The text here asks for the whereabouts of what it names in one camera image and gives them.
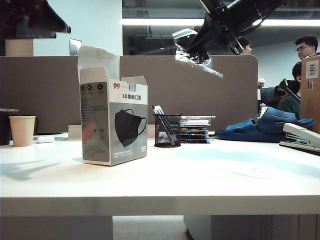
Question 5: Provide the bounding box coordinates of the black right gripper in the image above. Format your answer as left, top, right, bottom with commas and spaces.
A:
186, 0, 263, 55

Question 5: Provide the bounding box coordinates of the white grey mask box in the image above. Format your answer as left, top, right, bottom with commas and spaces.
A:
77, 44, 149, 167

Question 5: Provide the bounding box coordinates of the black chair headrest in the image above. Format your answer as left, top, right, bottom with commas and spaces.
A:
273, 78, 302, 105

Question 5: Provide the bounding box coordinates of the flat-lying blue rubber slipper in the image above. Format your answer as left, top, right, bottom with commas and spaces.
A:
214, 119, 288, 143

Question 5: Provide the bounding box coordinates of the beige paper cup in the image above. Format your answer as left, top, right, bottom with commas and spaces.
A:
8, 115, 37, 147

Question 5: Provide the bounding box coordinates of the clear plastic tray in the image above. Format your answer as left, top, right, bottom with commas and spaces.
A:
179, 115, 217, 127

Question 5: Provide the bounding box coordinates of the long ceiling light strip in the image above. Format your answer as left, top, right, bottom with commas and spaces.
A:
121, 18, 320, 27

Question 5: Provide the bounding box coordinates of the black mesh pen holder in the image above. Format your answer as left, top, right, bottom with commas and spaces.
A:
152, 113, 182, 148

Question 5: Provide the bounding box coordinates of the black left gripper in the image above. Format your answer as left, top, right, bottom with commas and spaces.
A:
0, 0, 72, 40

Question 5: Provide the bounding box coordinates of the colourful flat book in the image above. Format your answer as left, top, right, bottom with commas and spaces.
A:
180, 125, 210, 133
180, 137, 212, 145
180, 131, 209, 139

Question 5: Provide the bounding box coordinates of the tilted blue rubber slipper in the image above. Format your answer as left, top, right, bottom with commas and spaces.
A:
254, 106, 316, 133

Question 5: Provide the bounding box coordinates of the white grey stapler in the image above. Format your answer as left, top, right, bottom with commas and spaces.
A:
278, 122, 320, 157

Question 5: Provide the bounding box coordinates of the brown cardboard box with labels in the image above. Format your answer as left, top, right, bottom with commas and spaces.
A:
299, 55, 320, 135

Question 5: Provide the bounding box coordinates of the seated person in green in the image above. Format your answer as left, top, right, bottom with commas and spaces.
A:
276, 61, 303, 118

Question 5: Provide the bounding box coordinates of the black lidded container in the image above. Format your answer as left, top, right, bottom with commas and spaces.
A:
0, 108, 20, 146

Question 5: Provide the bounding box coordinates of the black haired standing person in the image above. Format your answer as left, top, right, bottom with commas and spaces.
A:
237, 36, 253, 56

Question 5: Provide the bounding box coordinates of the black mask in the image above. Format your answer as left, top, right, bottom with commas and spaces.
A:
171, 28, 224, 80

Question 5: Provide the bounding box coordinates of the white capped pen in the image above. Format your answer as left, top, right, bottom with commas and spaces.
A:
151, 105, 177, 147
156, 105, 181, 146

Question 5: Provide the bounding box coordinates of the silver wall switch plate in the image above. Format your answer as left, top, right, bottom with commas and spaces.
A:
68, 38, 83, 57

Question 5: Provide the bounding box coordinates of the brown desk partition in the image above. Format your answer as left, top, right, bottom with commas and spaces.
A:
0, 54, 259, 134

